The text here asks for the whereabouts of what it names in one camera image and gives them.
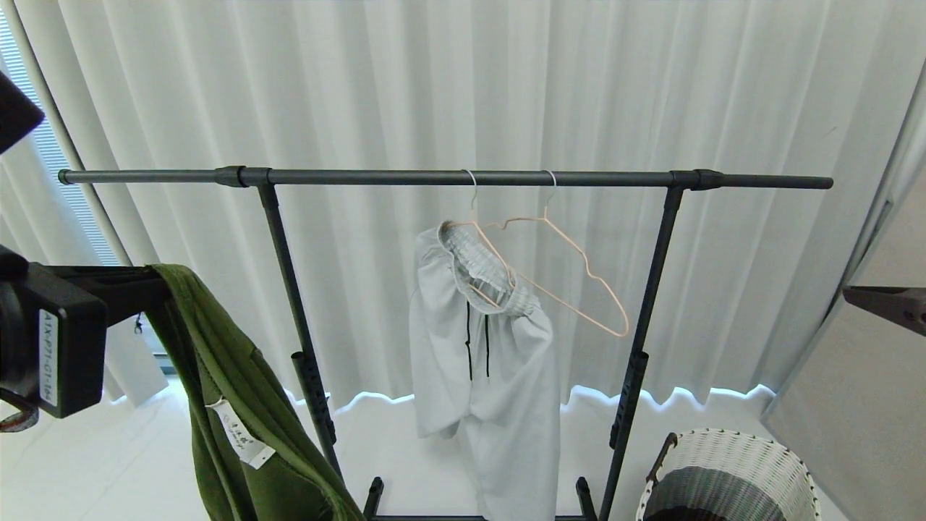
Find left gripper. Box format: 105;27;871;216
0;246;109;419

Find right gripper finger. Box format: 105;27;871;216
843;286;926;337

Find white laundry basket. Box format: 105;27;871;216
635;428;822;521

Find pale grey shorts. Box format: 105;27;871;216
409;221;561;521

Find green garment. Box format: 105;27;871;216
145;264;366;521

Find window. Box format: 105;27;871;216
0;11;178;376

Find pink clothes hanger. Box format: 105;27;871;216
483;171;630;338
443;170;518;308

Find black clothes rack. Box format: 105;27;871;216
58;166;834;521

